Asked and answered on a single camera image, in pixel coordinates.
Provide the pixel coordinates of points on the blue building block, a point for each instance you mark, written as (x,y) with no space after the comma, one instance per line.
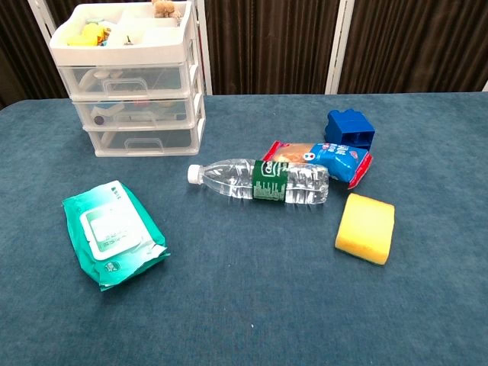
(343,126)

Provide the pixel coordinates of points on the blue table cloth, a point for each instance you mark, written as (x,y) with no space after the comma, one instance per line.
(244,305)

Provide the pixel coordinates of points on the yellow sponge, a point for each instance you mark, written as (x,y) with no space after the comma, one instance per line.
(364,228)

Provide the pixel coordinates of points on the clear water bottle green label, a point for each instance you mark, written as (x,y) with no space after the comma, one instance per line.
(267,183)

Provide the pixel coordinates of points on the green wet wipes pack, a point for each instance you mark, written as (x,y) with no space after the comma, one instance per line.
(114,228)

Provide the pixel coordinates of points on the white plastic drawer organizer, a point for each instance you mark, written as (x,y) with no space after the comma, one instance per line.
(126,53)

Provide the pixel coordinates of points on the yellow disc toy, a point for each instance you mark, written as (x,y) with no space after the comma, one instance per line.
(80,40)

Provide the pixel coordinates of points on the brown plush toy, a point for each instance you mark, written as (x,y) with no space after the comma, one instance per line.
(164,8)

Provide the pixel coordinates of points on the yellow ball toy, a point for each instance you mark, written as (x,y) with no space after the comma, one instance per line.
(94,29)

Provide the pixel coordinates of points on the blue red snack bag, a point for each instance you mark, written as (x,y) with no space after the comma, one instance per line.
(343,160)

